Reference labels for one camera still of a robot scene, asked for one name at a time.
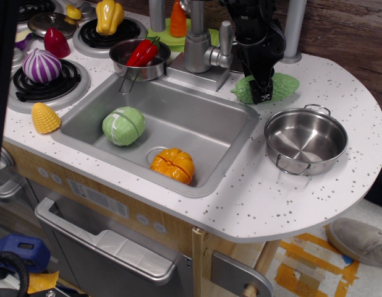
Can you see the silver toy faucet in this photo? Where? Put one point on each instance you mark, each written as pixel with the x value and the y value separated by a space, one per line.
pixel 201 63

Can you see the orange toy pumpkin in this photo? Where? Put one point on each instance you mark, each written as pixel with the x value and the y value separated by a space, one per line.
pixel 175 164

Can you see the yellow toy bell pepper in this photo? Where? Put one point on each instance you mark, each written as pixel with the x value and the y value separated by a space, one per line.
pixel 110 14

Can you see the back right stove burner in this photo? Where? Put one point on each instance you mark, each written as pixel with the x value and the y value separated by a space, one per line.
pixel 89 42

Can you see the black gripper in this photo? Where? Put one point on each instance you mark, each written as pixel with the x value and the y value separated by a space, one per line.
pixel 258 60

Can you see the blue plastic object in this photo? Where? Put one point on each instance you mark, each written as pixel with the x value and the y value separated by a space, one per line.
pixel 33 251

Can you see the small steel saucepan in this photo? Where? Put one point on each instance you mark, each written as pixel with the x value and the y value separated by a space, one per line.
pixel 121 52

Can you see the grey toy oven door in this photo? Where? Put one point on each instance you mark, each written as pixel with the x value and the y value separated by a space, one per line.
pixel 108 259

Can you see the grey toy sink basin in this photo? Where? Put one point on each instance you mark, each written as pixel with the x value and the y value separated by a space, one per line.
pixel 210 129

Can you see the grey support pole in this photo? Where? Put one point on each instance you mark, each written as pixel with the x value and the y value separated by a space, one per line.
pixel 157 15
pixel 293 27

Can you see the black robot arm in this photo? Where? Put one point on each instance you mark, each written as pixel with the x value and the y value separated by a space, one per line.
pixel 254 21

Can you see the small yellow toy vegetable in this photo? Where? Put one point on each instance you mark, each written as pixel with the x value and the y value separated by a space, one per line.
pixel 73 12

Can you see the red toy chili pepper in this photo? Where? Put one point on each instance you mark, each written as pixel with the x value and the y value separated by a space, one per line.
pixel 144 52

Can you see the purple striped toy onion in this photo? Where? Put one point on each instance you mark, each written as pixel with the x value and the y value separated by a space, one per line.
pixel 42 67

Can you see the grey shoe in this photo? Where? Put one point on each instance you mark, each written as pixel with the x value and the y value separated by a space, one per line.
pixel 356 240

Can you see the grey support pole right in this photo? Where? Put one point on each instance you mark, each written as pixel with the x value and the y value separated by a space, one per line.
pixel 293 27

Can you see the dark red toy pepper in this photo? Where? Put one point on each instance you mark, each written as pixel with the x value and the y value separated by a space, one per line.
pixel 56 43

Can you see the orange toy carrot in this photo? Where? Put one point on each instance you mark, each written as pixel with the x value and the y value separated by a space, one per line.
pixel 178 24

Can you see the green bumpy toy squash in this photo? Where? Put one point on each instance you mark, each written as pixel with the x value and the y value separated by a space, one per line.
pixel 283 86

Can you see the back left stove burner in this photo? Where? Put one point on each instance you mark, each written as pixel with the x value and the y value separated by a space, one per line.
pixel 29 8

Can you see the green toy cabbage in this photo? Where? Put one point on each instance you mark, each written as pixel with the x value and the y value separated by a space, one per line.
pixel 124 125

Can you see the yellow toy corn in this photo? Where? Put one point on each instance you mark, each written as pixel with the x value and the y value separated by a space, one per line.
pixel 44 118

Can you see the purple toy eggplant slice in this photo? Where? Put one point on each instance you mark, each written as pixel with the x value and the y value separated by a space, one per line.
pixel 22 39

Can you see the large steel pot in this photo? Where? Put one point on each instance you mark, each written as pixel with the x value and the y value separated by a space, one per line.
pixel 305 141

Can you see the grey stove knob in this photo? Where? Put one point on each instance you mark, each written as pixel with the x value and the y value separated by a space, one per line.
pixel 18 58

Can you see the front left stove burner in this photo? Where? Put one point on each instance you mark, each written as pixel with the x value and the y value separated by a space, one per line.
pixel 71 85

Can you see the grey support pole left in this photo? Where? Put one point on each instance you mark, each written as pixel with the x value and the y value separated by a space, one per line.
pixel 157 15

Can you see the steel pot lid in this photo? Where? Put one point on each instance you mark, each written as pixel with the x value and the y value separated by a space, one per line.
pixel 40 23

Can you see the stove burner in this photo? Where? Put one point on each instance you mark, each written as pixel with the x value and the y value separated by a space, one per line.
pixel 89 42
pixel 29 8
pixel 71 85

